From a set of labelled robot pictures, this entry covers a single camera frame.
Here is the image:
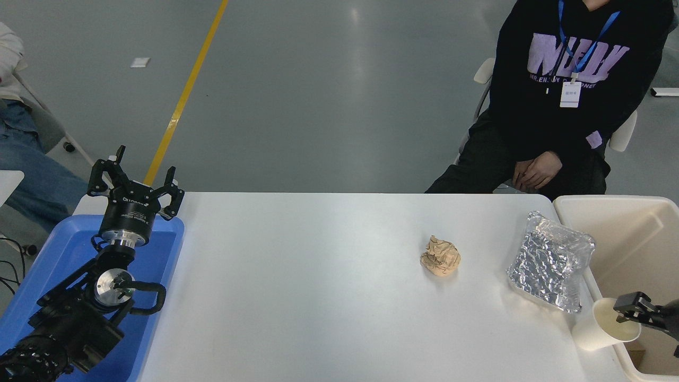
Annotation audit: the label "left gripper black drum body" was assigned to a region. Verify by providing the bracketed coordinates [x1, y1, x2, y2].
[101, 182, 162, 240]

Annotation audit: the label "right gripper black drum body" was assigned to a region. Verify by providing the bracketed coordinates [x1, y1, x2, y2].
[657, 299, 679, 343]

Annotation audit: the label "white paper cup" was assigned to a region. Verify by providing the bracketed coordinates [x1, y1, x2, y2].
[571, 298, 642, 351]

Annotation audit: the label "person's left hand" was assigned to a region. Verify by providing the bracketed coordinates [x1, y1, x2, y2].
[517, 151, 563, 190]

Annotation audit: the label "person's right hand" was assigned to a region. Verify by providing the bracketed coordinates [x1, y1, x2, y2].
[511, 161, 532, 190]

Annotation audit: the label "large pale plastic bin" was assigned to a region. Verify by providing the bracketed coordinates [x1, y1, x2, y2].
[553, 195, 679, 382]

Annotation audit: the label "blue plastic tray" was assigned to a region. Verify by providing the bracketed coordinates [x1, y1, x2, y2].
[0, 214, 185, 382]

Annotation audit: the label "person in jeans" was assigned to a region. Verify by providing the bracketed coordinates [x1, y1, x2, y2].
[0, 21, 89, 234]

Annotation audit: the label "grey swivel chair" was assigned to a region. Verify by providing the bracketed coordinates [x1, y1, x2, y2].
[11, 72, 96, 166]

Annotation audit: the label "crumpled silver foil tray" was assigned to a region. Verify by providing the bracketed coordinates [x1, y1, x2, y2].
[507, 211, 596, 314]

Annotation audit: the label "small white side table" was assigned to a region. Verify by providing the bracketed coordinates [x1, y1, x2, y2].
[0, 170, 25, 207]

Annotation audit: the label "grey white office chair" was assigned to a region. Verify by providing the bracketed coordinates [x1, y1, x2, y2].
[455, 57, 638, 166]

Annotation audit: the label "crumpled tan paper ball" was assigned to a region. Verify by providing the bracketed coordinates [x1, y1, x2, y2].
[420, 235, 462, 276]

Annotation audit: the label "black floor cables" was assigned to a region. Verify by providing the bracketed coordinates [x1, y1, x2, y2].
[0, 236, 39, 298]

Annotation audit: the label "person with lanyard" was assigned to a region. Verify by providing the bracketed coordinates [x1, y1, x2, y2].
[424, 0, 679, 201]

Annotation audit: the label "white badge on blue lanyard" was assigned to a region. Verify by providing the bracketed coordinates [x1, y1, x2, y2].
[557, 0, 621, 109]

